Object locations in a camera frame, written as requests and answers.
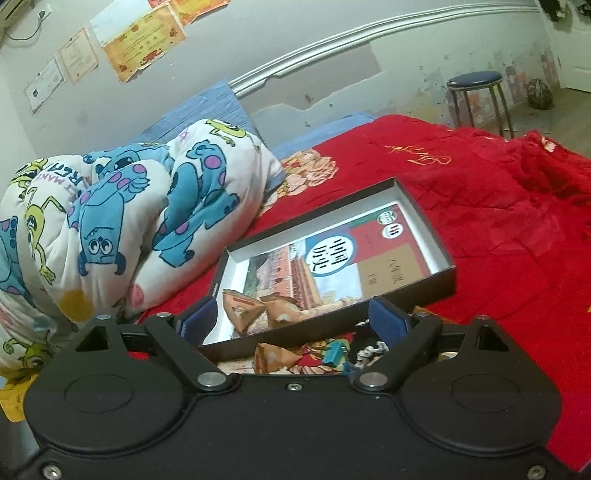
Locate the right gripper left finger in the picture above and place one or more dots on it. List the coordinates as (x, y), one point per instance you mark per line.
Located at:
(178, 337)

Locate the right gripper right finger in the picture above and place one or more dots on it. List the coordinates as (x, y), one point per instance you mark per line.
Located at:
(409, 339)

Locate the black white-trimmed scrunchie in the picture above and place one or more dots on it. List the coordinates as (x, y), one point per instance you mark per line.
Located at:
(361, 357)

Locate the teal binder clip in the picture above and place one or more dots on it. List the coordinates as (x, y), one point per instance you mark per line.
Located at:
(336, 352)

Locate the brown triangular snack packet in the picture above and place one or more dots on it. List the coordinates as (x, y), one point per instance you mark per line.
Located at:
(241, 310)
(272, 359)
(282, 311)

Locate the colourful history textbook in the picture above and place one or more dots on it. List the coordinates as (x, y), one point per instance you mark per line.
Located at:
(367, 256)

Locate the black shallow box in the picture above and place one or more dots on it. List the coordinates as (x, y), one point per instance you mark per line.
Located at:
(225, 343)

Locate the monster cartoon white quilt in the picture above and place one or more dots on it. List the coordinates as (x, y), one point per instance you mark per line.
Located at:
(120, 231)

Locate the red plush blanket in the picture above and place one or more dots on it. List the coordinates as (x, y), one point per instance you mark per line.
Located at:
(515, 217)

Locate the blue bed sheet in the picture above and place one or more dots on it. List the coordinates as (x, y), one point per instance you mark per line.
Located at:
(321, 134)

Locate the blue pillow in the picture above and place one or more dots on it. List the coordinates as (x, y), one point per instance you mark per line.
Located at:
(216, 102)

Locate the dark patterned ball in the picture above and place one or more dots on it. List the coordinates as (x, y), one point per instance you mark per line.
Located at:
(539, 95)

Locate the white door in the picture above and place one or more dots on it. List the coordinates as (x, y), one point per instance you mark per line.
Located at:
(570, 43)

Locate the dark hanging clothes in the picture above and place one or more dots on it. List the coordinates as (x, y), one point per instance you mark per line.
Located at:
(558, 9)

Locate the yellow red wall certificate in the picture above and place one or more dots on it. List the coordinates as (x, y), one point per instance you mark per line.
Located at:
(144, 41)

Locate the white framed wall certificate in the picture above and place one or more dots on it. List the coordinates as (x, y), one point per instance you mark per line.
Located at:
(78, 56)

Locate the orange wall certificate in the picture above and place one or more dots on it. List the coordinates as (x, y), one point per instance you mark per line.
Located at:
(189, 10)

